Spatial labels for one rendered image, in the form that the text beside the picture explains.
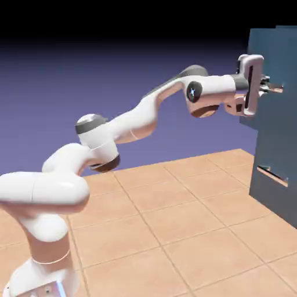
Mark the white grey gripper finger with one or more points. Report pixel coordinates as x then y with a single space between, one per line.
263 89
265 79

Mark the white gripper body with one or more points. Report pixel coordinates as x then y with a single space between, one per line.
255 76

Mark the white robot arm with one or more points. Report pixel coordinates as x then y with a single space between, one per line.
139 116

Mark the blue drawer front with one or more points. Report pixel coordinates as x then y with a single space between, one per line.
278 58
276 204

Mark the blue painted cabinet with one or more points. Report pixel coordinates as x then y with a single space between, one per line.
278 139

